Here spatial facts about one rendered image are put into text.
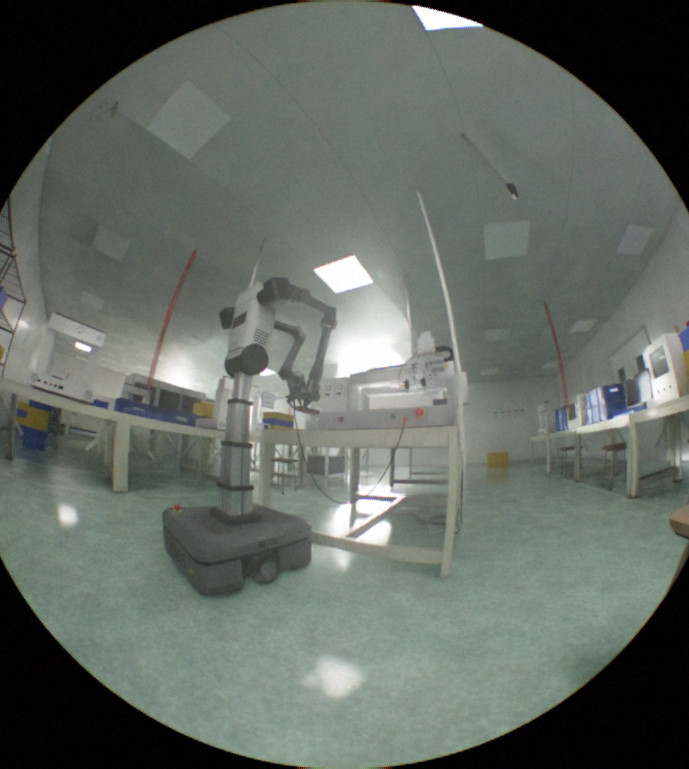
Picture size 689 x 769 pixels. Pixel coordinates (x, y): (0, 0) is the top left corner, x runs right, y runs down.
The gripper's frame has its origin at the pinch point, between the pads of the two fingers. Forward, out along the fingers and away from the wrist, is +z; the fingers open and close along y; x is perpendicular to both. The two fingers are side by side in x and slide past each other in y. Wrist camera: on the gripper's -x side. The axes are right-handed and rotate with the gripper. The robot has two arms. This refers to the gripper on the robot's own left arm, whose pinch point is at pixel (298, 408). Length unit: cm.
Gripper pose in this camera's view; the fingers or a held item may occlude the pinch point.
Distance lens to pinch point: 151.5
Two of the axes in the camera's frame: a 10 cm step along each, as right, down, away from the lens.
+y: -8.7, 1.0, 4.7
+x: -4.3, 2.8, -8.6
